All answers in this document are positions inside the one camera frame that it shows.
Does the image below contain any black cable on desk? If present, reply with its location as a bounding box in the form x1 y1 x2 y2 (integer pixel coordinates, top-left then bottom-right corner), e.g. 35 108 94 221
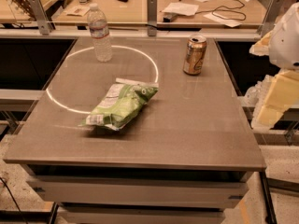
178 0 247 21

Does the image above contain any white paper sheet right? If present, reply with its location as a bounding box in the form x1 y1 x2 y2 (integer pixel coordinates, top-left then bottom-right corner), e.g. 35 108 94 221
205 12 241 28

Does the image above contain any metal bracket post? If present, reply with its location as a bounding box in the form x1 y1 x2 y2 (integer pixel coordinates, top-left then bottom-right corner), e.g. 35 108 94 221
29 0 52 35
147 0 157 36
258 0 284 36

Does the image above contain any green chip bag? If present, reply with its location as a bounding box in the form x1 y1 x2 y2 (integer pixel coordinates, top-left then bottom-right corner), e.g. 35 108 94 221
81 78 159 131

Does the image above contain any small paper note left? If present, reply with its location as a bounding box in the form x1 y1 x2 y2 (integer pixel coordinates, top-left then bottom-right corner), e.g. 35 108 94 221
65 6 90 17

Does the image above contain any left metal bracket post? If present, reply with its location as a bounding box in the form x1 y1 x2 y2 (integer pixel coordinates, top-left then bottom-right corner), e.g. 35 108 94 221
29 0 52 35

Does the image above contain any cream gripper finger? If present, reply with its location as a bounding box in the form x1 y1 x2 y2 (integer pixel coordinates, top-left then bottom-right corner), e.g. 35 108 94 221
251 70 299 129
249 32 272 56

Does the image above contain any right metal bracket post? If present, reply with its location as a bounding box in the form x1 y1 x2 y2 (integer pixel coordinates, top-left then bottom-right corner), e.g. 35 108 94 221
258 0 284 36

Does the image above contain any white paper sheet centre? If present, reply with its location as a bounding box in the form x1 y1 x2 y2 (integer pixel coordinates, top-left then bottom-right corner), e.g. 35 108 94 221
163 2 199 16

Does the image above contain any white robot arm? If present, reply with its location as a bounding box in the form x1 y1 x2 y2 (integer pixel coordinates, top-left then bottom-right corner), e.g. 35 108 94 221
246 3 299 131

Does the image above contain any clear plastic water bottle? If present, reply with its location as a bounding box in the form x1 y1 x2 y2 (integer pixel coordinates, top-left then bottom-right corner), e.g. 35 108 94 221
87 3 112 62

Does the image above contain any white paper sheet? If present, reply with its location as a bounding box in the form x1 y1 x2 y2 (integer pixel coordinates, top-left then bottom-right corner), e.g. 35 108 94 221
163 2 199 16
205 12 241 28

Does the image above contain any orange soda can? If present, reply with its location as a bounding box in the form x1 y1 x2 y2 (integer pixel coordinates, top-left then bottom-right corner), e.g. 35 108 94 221
183 35 207 76

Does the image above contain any centre metal bracket post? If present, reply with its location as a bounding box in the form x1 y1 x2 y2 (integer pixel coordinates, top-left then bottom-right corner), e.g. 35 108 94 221
147 0 157 36

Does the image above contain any black floor cable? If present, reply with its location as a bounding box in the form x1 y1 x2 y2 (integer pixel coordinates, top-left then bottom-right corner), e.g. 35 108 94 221
0 175 29 224

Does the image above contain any left sanitizer pump bottle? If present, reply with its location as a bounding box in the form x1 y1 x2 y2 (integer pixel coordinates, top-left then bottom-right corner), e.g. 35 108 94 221
244 81 263 106

